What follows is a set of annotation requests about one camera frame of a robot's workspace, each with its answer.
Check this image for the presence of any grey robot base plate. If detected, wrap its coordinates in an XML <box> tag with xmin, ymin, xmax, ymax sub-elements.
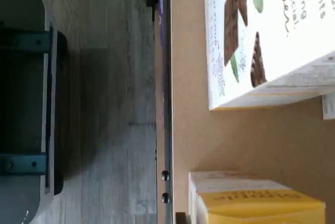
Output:
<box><xmin>0</xmin><ymin>0</ymin><xmax>65</xmax><ymax>224</ymax></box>

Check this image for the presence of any teal aluminium extrusion frame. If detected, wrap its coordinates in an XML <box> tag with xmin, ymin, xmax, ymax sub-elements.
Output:
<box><xmin>0</xmin><ymin>29</ymin><xmax>57</xmax><ymax>177</ymax></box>

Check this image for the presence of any small brown block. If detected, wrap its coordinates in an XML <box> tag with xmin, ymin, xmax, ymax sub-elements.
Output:
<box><xmin>175</xmin><ymin>211</ymin><xmax>188</xmax><ymax>224</ymax></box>

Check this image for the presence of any white cookie box, chocolate picture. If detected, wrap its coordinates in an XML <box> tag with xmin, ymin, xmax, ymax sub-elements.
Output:
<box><xmin>203</xmin><ymin>0</ymin><xmax>335</xmax><ymax>111</ymax></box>

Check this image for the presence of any small white box, yellow label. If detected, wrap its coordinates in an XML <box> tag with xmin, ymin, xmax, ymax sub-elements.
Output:
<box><xmin>188</xmin><ymin>171</ymin><xmax>327</xmax><ymax>224</ymax></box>

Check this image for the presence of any brown upper shelf board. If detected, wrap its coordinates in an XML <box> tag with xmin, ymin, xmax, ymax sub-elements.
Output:
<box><xmin>170</xmin><ymin>0</ymin><xmax>335</xmax><ymax>224</ymax></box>

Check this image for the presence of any grey metal shelf edge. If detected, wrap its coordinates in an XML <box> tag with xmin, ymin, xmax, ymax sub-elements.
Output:
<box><xmin>155</xmin><ymin>0</ymin><xmax>174</xmax><ymax>224</ymax></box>

